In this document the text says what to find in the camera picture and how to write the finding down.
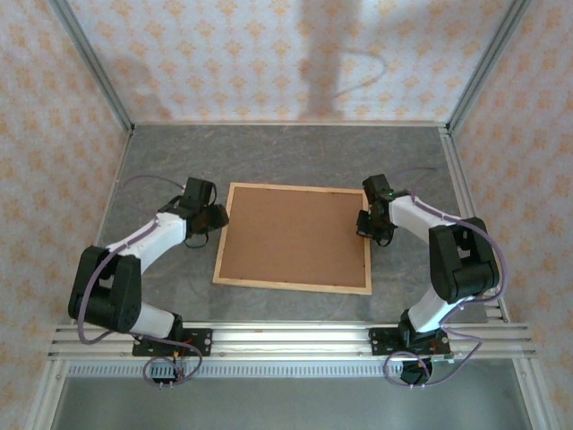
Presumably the brown backing board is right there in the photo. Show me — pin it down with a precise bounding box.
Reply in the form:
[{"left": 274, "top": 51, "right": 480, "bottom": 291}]
[{"left": 218, "top": 186, "right": 368, "bottom": 288}]

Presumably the light wooden picture frame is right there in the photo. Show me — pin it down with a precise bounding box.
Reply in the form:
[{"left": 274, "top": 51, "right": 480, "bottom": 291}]
[{"left": 211, "top": 181, "right": 373, "bottom": 296}]

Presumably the black electronics box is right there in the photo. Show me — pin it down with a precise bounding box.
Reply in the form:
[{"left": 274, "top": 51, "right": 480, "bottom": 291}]
[{"left": 400, "top": 360, "right": 433, "bottom": 387}]

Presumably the grey metal panel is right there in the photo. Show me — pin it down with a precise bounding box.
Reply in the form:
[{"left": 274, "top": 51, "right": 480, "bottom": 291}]
[{"left": 48, "top": 376, "right": 534, "bottom": 430}]

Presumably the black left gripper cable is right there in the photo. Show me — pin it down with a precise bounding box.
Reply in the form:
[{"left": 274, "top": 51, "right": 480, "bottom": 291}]
[{"left": 185, "top": 226, "right": 211, "bottom": 248}]

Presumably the aluminium side rail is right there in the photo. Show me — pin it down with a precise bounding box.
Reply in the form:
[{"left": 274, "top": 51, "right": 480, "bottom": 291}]
[
  {"left": 440, "top": 126, "right": 511, "bottom": 324},
  {"left": 70, "top": 128, "right": 135, "bottom": 324}
]

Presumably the aluminium back rail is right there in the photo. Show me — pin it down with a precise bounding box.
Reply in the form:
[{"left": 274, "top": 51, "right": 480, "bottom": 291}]
[{"left": 132, "top": 118, "right": 449, "bottom": 128}]

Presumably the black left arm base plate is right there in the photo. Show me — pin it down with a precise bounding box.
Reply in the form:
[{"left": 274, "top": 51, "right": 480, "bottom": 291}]
[{"left": 132, "top": 328, "right": 214, "bottom": 358}]

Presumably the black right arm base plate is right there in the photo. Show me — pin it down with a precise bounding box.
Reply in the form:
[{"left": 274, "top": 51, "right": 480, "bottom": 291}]
[{"left": 369, "top": 326, "right": 451, "bottom": 358}]

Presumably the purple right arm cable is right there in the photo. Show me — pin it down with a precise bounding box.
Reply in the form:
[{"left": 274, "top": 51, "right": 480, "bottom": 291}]
[{"left": 383, "top": 166, "right": 510, "bottom": 390}]

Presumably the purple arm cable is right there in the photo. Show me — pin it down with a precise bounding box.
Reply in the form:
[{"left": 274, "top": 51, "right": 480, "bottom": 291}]
[
  {"left": 383, "top": 166, "right": 510, "bottom": 390},
  {"left": 78, "top": 174, "right": 205, "bottom": 390}
]

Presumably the wide aluminium base rail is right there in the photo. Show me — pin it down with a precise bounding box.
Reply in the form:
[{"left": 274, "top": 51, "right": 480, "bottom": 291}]
[{"left": 47, "top": 322, "right": 538, "bottom": 360}]

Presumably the slotted grey cable duct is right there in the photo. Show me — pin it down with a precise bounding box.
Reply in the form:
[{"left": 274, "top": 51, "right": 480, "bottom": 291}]
[{"left": 66, "top": 362, "right": 523, "bottom": 380}]

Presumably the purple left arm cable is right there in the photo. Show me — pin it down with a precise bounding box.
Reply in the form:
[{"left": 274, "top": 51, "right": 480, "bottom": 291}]
[{"left": 78, "top": 174, "right": 205, "bottom": 390}]

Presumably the aluminium corner post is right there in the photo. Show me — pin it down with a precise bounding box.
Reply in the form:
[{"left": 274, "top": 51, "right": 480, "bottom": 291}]
[
  {"left": 446, "top": 0, "right": 535, "bottom": 133},
  {"left": 47, "top": 0, "right": 136, "bottom": 134}
]

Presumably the aluminium leg post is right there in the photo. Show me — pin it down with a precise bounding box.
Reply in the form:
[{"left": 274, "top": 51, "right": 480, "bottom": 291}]
[
  {"left": 24, "top": 360, "right": 68, "bottom": 430},
  {"left": 512, "top": 357, "right": 554, "bottom": 430}
]

